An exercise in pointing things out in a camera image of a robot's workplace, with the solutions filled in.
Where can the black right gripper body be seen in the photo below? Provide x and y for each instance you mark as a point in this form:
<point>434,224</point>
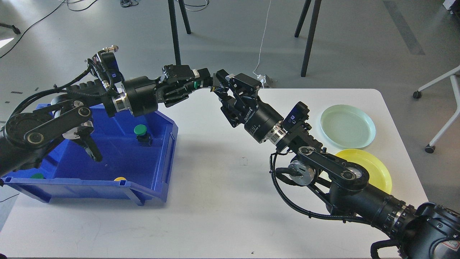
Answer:
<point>245,107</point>

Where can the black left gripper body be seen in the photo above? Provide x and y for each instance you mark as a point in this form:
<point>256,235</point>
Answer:
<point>141,96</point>

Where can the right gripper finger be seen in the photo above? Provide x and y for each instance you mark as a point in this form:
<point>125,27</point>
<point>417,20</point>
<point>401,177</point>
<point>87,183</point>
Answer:
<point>243,85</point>
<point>220,86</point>

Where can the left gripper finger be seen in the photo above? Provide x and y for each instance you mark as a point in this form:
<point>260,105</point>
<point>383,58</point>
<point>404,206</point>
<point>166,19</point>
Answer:
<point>183,75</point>
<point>172,97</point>

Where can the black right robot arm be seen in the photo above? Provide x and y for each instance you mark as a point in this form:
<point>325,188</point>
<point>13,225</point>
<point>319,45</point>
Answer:
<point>430,231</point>

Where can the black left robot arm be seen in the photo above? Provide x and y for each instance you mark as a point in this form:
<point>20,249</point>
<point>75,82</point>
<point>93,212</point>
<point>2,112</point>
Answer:
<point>44,120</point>

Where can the light green plate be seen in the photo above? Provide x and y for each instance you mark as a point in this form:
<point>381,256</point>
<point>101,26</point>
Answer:
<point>347,127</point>

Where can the green button at bin corner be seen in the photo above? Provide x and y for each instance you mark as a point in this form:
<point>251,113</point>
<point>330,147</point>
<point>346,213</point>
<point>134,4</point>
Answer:
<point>37,176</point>

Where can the yellow plate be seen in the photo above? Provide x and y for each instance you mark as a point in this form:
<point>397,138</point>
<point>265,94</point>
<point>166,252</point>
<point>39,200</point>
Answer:
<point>379,175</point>

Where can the white power adapter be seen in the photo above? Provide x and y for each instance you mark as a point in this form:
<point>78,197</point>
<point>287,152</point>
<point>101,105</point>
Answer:
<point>266,81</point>

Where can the blue plastic bin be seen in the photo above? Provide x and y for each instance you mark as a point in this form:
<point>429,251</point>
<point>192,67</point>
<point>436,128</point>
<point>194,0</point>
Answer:
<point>71,173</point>

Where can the black tripod legs right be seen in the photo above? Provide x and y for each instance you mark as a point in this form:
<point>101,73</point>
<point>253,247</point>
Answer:
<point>311,32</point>

